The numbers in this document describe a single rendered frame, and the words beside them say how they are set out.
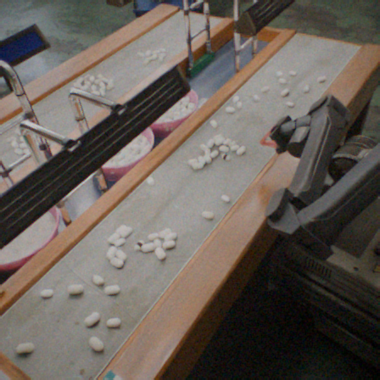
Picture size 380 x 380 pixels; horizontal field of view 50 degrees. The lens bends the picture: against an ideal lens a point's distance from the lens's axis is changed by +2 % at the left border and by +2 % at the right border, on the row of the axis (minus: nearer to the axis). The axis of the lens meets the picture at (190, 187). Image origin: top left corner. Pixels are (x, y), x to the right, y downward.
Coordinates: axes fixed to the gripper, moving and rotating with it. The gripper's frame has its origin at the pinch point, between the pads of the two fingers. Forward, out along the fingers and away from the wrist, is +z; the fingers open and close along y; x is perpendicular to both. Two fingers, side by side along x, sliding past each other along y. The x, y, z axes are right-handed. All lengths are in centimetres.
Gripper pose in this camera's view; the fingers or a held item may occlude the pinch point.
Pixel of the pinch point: (262, 142)
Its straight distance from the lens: 121.1
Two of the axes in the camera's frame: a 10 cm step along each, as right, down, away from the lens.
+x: 5.8, 7.7, 2.6
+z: -5.8, 1.7, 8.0
